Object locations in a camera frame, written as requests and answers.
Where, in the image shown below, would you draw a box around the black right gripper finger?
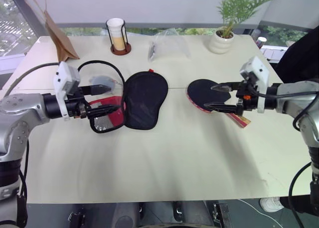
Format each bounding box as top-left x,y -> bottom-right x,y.
203,102 -> 239,114
210,82 -> 240,93

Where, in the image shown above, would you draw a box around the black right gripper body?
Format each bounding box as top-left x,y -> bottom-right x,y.
235,80 -> 259,113

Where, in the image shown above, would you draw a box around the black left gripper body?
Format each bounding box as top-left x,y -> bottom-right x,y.
65,86 -> 92,119

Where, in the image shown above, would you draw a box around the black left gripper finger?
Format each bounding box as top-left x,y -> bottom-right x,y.
87,104 -> 121,119
80,84 -> 112,96

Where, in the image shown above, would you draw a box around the white blue plush charm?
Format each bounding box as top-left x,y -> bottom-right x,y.
89,74 -> 118,91

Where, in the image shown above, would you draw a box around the black table tennis paddle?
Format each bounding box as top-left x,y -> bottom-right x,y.
186,78 -> 252,129

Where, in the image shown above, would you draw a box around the black red paddle case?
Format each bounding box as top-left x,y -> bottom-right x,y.
77,60 -> 168,135

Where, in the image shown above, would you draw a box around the white ribbed plant pot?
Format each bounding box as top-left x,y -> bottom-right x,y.
208,29 -> 235,54

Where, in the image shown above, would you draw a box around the cup in black holder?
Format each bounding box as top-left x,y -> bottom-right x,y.
106,19 -> 132,56

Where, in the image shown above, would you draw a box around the white papers on desk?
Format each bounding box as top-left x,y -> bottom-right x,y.
260,45 -> 287,63

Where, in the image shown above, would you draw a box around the stacked paper cups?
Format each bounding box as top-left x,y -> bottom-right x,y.
106,18 -> 126,51

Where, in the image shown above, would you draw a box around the brown paper bag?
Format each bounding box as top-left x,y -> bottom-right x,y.
23,0 -> 80,62

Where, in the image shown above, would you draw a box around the clear plastic bag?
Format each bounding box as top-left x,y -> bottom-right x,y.
147,28 -> 192,63

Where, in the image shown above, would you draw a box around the person in dark clothing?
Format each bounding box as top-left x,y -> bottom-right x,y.
274,25 -> 319,210

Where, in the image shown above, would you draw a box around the green palm plant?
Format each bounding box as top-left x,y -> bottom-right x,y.
216,0 -> 282,38

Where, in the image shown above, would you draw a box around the white sneaker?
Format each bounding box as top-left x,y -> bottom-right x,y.
260,197 -> 284,213

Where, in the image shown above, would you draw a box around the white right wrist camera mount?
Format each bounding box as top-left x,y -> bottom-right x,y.
239,56 -> 270,113

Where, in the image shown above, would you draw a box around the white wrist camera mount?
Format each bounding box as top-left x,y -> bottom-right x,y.
52,61 -> 81,121
239,56 -> 270,113

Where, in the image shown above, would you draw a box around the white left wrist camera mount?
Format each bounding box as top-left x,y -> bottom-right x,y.
52,61 -> 81,121

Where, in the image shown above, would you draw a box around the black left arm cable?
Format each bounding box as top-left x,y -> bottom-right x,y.
2,62 -> 60,228

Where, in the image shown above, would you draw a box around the white floor cable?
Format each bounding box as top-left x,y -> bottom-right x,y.
236,199 -> 265,228

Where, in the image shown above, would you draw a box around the metal bracket under table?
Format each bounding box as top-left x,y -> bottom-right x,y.
213,203 -> 233,228

